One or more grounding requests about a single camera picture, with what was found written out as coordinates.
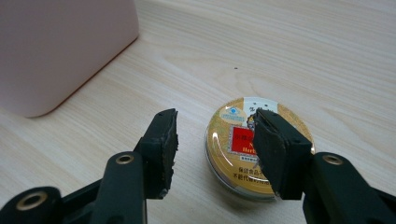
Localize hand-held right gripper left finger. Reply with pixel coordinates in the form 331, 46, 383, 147
135, 107, 179, 200

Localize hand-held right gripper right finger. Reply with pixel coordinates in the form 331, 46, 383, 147
251, 108, 314, 201

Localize round gold tin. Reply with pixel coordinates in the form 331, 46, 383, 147
204, 96, 316, 202

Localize pink plastic storage box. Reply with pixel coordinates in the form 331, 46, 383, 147
0, 0, 140, 119

